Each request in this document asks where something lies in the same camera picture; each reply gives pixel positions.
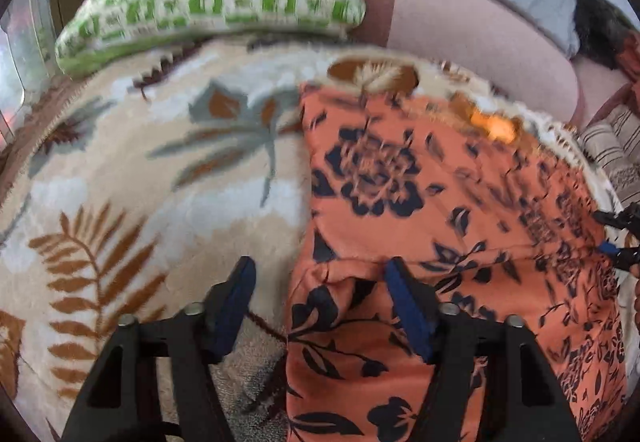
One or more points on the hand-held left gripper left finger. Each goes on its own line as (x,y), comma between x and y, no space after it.
(237,302)

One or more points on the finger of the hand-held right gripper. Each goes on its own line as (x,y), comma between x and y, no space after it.
(617,219)
(622,257)

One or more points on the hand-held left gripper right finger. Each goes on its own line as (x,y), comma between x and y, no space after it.
(410,307)

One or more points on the orange floral garment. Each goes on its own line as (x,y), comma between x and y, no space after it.
(400,172)

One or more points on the striped beige cushion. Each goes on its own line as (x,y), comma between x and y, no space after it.
(615,142)

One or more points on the leaf print fleece blanket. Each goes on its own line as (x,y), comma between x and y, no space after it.
(150,182)

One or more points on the rust orange cloth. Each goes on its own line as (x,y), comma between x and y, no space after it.
(631,57)

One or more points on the dark furry cloth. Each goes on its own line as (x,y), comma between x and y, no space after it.
(600,27)

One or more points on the pink bolster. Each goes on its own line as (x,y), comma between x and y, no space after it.
(475,22)

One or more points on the leaded glass door panel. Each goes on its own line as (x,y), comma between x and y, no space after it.
(20,47)

